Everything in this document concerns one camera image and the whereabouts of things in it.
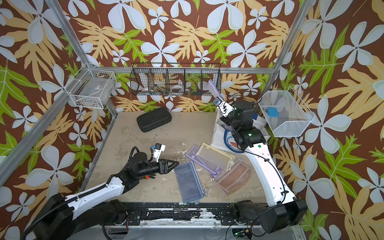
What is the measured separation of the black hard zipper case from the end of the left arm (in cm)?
44

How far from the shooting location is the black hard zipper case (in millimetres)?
1078

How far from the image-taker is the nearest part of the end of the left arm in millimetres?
613
